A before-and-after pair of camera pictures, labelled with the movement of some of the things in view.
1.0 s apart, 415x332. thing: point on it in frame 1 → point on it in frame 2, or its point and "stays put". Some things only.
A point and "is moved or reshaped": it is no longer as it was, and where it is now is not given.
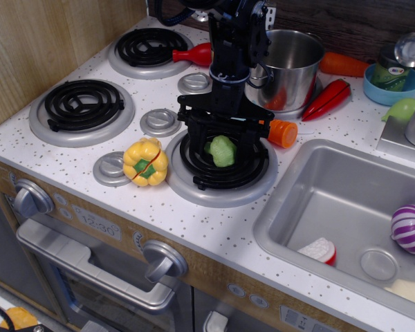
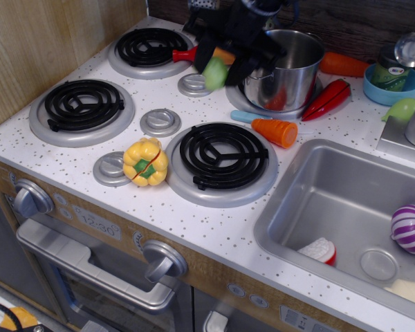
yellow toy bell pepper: [144, 162] stays put
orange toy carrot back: [341, 64] stays put
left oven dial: [31, 200] stays put
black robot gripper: [226, 104] → [232, 23]
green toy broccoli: [222, 150] is moved or reshaped
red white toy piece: [323, 250] stays put
